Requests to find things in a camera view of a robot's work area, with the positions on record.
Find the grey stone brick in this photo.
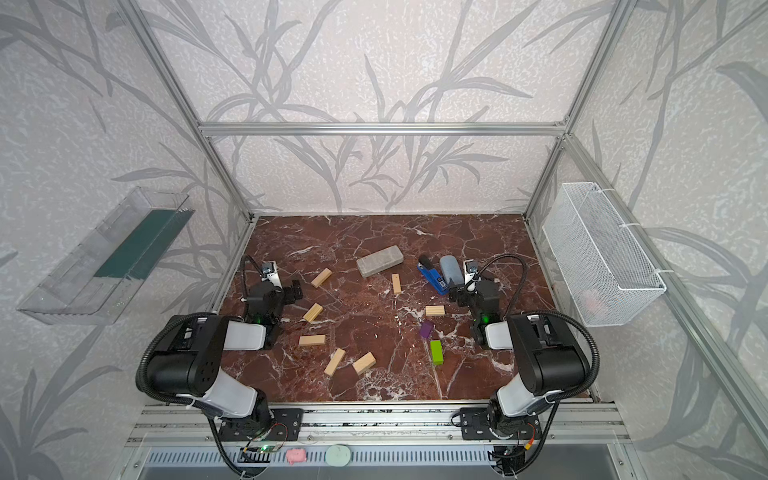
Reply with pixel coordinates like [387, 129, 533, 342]
[356, 245, 404, 278]

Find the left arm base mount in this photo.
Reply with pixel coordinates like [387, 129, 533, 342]
[217, 408, 304, 442]

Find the pink object in basket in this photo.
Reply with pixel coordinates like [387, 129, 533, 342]
[582, 289, 608, 317]

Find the purple block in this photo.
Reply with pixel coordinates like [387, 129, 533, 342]
[419, 321, 434, 340]

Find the wood block mid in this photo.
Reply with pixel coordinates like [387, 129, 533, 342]
[303, 303, 324, 322]

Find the green block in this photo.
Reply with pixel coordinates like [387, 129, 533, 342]
[429, 340, 444, 366]

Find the blue-grey oval case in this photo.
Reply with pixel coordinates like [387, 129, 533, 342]
[439, 255, 465, 288]

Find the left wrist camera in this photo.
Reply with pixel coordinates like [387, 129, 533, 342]
[260, 261, 282, 288]

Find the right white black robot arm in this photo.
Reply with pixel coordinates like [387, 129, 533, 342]
[449, 280, 600, 432]

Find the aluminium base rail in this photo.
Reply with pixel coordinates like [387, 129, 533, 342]
[126, 399, 631, 447]

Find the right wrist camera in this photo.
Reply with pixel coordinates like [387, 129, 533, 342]
[463, 260, 480, 283]

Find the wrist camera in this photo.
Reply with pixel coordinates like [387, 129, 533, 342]
[463, 260, 480, 283]
[260, 261, 282, 288]

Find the white wire mesh basket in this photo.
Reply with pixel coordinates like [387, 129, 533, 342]
[543, 182, 667, 327]

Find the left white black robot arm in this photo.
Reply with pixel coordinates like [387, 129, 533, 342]
[135, 280, 303, 430]

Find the blue stapler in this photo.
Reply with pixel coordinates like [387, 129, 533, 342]
[417, 254, 449, 296]

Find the wood block bottom slanted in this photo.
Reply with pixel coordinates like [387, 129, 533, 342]
[324, 348, 346, 376]

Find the clear plastic wall bin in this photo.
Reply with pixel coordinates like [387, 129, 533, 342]
[17, 187, 195, 326]

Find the aluminium frame crossbar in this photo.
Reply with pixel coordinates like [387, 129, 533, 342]
[199, 122, 565, 137]

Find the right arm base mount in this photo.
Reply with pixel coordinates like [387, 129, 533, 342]
[451, 406, 542, 442]

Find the pale green round disc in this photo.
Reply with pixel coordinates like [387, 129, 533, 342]
[324, 444, 352, 468]

